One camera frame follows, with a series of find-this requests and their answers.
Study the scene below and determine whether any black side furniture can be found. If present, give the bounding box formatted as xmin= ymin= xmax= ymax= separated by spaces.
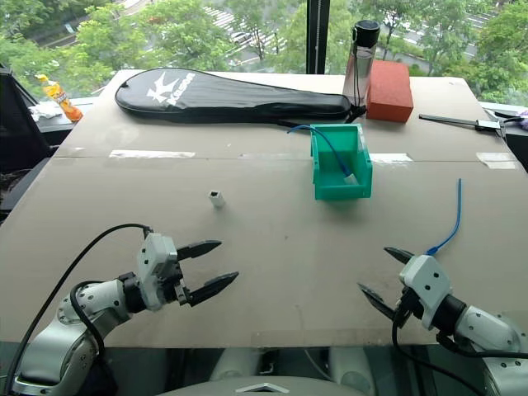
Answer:
xmin=481 ymin=102 xmax=528 ymax=177
xmin=0 ymin=63 xmax=64 ymax=226

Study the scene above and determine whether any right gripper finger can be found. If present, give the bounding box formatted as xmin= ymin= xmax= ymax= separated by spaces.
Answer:
xmin=356 ymin=282 xmax=400 ymax=322
xmin=384 ymin=247 xmax=416 ymax=266

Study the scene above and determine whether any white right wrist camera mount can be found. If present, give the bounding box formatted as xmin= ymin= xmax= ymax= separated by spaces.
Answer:
xmin=398 ymin=254 xmax=454 ymax=331

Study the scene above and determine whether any white rounded robot shell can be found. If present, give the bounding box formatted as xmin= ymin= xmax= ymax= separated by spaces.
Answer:
xmin=328 ymin=348 xmax=377 ymax=394
xmin=209 ymin=348 xmax=266 ymax=379

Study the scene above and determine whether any orange snack bag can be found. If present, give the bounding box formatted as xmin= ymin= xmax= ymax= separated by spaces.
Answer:
xmin=35 ymin=73 xmax=84 ymax=124

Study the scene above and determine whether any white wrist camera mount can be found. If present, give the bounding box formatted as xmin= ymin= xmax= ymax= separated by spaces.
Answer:
xmin=398 ymin=254 xmax=454 ymax=331
xmin=137 ymin=233 xmax=179 ymax=311

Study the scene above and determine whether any black window frame post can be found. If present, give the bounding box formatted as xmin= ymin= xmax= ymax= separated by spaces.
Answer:
xmin=306 ymin=0 xmax=332 ymax=76

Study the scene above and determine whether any grey robot torso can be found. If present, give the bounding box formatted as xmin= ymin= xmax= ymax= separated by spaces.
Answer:
xmin=158 ymin=373 xmax=375 ymax=396

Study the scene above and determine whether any blue cable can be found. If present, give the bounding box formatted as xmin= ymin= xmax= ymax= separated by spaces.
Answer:
xmin=424 ymin=177 xmax=464 ymax=257
xmin=286 ymin=125 xmax=360 ymax=186

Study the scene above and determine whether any clear bottle with black cap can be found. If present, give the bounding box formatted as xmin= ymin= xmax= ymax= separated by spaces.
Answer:
xmin=342 ymin=19 xmax=381 ymax=110

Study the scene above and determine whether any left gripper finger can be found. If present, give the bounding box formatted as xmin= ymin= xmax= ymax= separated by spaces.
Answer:
xmin=177 ymin=240 xmax=224 ymax=262
xmin=189 ymin=271 xmax=240 ymax=308

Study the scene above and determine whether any black racket bag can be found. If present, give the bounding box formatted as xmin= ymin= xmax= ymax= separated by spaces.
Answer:
xmin=114 ymin=67 xmax=367 ymax=130

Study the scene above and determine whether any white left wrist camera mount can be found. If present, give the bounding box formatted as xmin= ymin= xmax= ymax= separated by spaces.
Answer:
xmin=137 ymin=233 xmax=179 ymax=311

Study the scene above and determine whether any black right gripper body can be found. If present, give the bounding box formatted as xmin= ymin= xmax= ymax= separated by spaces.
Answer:
xmin=394 ymin=287 xmax=425 ymax=328

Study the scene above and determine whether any clear tape strip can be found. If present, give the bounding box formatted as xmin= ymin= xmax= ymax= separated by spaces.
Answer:
xmin=108 ymin=148 xmax=197 ymax=159
xmin=474 ymin=151 xmax=518 ymax=171
xmin=370 ymin=153 xmax=414 ymax=163

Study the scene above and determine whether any green plastic bin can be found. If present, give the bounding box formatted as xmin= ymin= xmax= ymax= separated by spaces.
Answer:
xmin=309 ymin=123 xmax=375 ymax=202

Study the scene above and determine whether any crumpled white tissue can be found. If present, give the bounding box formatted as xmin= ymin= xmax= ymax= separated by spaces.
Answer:
xmin=30 ymin=102 xmax=64 ymax=123

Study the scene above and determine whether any red brick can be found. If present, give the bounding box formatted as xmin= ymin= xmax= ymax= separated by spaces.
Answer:
xmin=365 ymin=61 xmax=415 ymax=124

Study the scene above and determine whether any short black left arm cable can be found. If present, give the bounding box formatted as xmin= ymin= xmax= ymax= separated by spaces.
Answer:
xmin=68 ymin=281 xmax=109 ymax=366

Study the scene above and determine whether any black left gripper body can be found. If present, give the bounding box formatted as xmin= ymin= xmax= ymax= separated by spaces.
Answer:
xmin=158 ymin=247 xmax=195 ymax=308

